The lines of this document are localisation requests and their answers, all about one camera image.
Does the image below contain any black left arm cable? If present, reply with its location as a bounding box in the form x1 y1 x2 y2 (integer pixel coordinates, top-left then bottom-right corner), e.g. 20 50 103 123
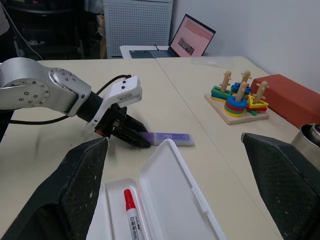
9 74 133 125

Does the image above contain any red brick block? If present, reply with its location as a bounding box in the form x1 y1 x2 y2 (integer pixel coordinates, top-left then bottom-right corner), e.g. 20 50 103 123
250 73 320 130

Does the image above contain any wooden shape stacking toy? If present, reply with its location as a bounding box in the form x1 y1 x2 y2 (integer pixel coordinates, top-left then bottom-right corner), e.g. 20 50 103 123
204 70 271 126

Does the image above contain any purple capped white marker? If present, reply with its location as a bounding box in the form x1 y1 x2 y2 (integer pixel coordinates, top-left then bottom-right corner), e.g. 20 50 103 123
138 131 196 147

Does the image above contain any yellow stacking ring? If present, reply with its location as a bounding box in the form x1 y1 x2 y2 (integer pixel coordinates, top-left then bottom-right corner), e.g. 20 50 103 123
224 111 245 119

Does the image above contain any blue cross stacking block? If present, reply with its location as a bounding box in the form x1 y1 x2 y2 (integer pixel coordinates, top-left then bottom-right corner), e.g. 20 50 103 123
230 82 252 97

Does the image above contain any green rectangular stacking block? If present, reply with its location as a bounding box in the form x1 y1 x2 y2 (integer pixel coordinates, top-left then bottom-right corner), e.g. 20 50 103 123
210 85 233 97

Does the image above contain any red stacking ring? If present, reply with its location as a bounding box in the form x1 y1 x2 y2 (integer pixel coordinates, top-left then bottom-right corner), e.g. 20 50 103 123
224 102 246 112

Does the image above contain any blue stacking ring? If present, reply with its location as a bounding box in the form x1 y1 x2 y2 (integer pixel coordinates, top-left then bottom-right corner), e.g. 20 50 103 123
225 95 246 108

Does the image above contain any dark metal shelf rack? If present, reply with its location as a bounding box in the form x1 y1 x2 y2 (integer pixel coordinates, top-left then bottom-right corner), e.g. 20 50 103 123
4 0 105 61

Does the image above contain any stainless steel cup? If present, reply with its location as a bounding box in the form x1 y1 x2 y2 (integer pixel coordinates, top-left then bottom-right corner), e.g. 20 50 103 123
290 123 320 151

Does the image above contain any brown cardboard box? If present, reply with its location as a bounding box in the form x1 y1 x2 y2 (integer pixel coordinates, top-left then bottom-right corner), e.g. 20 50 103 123
96 14 109 60

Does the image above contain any white plastic pencil case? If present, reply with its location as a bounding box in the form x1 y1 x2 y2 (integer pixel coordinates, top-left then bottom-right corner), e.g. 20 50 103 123
86 138 227 240

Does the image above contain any yellow triangle stacking block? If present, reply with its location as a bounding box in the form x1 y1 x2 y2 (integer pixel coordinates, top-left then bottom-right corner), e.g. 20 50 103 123
246 94 270 109

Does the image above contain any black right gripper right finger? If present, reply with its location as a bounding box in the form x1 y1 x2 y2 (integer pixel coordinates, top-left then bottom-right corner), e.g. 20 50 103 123
240 132 320 240

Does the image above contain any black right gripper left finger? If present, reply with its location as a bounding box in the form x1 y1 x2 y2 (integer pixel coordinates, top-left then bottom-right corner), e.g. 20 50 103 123
0 136 111 240

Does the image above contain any red triangle stacking block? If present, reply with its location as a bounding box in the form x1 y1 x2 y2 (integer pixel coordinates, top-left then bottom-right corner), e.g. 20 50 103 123
247 105 268 113

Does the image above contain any open laptop pink screen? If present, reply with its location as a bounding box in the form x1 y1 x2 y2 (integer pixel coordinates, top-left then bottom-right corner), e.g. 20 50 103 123
129 13 217 60

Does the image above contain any green stacking ring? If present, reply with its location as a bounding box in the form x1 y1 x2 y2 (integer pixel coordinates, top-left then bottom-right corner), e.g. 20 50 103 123
224 106 246 115

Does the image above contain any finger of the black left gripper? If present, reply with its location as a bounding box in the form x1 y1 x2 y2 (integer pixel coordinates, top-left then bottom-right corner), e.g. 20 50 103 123
110 125 152 149
121 113 149 133

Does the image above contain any white perforated pegboard panel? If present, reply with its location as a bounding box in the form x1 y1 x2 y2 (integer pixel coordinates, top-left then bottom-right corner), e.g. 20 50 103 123
103 0 175 60

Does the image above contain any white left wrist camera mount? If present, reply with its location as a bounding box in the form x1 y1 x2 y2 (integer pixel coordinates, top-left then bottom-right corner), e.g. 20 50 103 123
86 75 143 130

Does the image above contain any red capped white marker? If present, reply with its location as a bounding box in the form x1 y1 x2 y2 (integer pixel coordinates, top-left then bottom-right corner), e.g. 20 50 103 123
123 189 149 240

